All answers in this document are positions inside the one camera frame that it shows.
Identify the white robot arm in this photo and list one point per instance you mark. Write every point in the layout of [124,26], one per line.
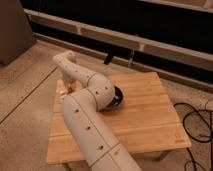
[80,111]

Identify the grey cabinet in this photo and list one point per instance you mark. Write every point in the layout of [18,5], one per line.
[16,35]

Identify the orange pepper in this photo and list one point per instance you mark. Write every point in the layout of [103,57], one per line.
[69,88]

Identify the dark round bowl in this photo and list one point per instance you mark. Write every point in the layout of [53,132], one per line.
[117,99]

